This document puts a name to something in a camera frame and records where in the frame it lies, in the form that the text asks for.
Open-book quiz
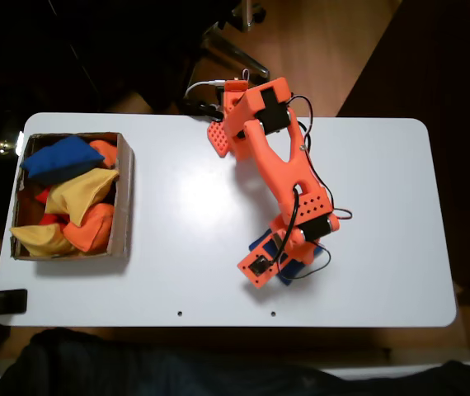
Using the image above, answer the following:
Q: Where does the blue bean bag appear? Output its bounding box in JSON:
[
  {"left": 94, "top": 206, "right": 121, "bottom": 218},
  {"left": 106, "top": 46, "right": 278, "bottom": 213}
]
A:
[
  {"left": 19, "top": 135, "right": 106, "bottom": 185},
  {"left": 247, "top": 230, "right": 329, "bottom": 288}
]

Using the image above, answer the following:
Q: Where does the cardboard box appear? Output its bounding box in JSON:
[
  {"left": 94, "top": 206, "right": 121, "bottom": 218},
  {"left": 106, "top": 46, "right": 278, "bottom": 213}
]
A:
[{"left": 10, "top": 131, "right": 136, "bottom": 262}]

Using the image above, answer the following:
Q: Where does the large orange bean bag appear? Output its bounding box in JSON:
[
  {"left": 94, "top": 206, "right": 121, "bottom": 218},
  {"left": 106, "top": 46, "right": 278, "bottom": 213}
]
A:
[{"left": 62, "top": 202, "right": 115, "bottom": 253}]

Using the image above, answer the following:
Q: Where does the small orange bean bag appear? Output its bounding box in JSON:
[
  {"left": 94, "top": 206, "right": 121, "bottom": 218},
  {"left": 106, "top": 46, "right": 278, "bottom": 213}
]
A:
[{"left": 89, "top": 139, "right": 120, "bottom": 169}]

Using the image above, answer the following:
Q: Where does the large yellow bean bag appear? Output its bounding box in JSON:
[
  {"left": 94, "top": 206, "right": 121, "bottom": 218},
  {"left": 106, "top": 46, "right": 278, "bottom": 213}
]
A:
[{"left": 45, "top": 167, "right": 120, "bottom": 228}]

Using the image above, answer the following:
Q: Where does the flat yellow bean bag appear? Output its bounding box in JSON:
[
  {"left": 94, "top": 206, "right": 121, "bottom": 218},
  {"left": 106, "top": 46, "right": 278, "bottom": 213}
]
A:
[{"left": 10, "top": 222, "right": 78, "bottom": 258}]

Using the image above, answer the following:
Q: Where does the red bean bag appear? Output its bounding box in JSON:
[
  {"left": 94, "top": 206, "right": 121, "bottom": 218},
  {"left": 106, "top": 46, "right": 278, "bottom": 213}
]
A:
[{"left": 35, "top": 185, "right": 69, "bottom": 227}]

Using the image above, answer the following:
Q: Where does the metal office chair base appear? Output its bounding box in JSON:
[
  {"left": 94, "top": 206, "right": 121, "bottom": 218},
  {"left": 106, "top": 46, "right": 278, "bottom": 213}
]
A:
[{"left": 200, "top": 0, "right": 270, "bottom": 79}]

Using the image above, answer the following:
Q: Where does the person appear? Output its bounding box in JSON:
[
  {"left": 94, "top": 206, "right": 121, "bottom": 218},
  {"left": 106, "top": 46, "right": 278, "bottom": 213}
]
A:
[{"left": 0, "top": 328, "right": 470, "bottom": 396}]

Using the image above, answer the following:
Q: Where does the black camera cable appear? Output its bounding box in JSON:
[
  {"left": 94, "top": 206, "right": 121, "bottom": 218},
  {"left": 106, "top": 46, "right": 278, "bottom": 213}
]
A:
[{"left": 271, "top": 187, "right": 300, "bottom": 265}]

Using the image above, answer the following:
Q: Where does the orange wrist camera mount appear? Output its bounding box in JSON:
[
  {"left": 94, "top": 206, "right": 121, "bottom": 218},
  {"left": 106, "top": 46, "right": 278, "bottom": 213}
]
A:
[{"left": 237, "top": 242, "right": 290, "bottom": 289}]

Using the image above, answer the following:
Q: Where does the white usb cable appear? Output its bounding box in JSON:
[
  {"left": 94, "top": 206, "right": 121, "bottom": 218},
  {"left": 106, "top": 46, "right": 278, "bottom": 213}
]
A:
[{"left": 185, "top": 78, "right": 226, "bottom": 101}]

